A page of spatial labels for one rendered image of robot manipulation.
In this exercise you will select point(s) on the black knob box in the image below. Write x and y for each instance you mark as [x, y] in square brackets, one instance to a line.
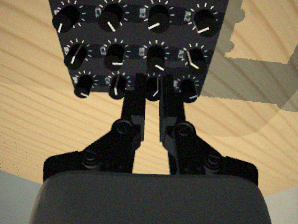
[137, 31]

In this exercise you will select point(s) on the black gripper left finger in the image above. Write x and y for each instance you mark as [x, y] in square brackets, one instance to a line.
[114, 151]

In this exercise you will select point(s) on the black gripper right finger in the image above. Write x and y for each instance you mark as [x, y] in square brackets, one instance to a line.
[193, 155]

